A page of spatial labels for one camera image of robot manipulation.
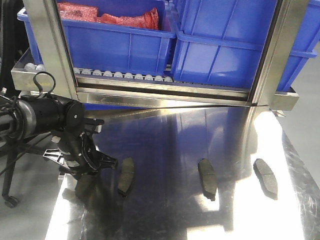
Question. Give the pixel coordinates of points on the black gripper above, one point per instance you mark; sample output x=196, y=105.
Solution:
x=76, y=151

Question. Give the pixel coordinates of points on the stainless steel flow rack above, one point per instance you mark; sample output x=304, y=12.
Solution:
x=49, y=34

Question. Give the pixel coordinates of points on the blue plastic bin right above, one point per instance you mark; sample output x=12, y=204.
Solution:
x=220, y=42

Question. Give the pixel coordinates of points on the brake pad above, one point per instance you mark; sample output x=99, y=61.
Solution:
x=85, y=186
x=126, y=177
x=208, y=179
x=267, y=179

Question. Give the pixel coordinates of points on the black mesh office chair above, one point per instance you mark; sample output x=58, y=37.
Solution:
x=13, y=43

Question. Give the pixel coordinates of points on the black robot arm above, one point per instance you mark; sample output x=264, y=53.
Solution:
x=65, y=120

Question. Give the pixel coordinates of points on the blue bin with red bags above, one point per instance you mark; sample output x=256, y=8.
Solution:
x=116, y=48

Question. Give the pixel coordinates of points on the red bubble wrap bags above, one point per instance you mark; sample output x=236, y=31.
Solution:
x=86, y=13

